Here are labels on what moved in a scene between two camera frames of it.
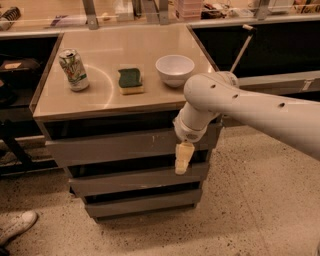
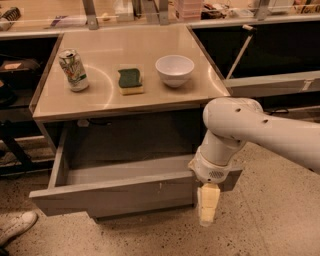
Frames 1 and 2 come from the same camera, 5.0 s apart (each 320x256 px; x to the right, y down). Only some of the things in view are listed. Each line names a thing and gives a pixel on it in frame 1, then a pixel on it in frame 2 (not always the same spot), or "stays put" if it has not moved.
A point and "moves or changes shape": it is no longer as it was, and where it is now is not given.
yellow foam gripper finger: x=183 y=155 -> x=208 y=198
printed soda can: x=73 y=69 stays put
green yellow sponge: x=130 y=81 stays put
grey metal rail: x=294 y=83 stays put
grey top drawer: x=125 y=149 moves or changes shape
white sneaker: x=14 y=223 stays put
